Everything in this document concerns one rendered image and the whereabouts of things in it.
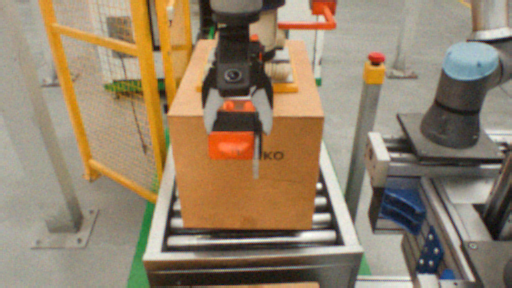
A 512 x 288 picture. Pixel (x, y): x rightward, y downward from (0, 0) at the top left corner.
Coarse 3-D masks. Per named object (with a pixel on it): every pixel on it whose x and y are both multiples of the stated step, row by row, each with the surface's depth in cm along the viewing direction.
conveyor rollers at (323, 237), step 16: (176, 192) 158; (320, 192) 161; (176, 208) 151; (320, 208) 153; (176, 224) 143; (320, 224) 146; (176, 240) 136; (192, 240) 136; (208, 240) 136; (224, 240) 136; (240, 240) 137; (256, 240) 137; (272, 240) 137; (288, 240) 137; (304, 240) 138; (320, 240) 138
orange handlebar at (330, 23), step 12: (324, 12) 130; (288, 24) 119; (300, 24) 119; (312, 24) 119; (324, 24) 119; (252, 36) 108; (228, 108) 73; (252, 108) 73; (228, 144) 63; (240, 144) 63
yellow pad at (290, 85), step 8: (280, 48) 126; (288, 48) 134; (288, 64) 121; (272, 80) 111; (280, 80) 111; (288, 80) 111; (296, 80) 112; (280, 88) 109; (288, 88) 109; (296, 88) 109
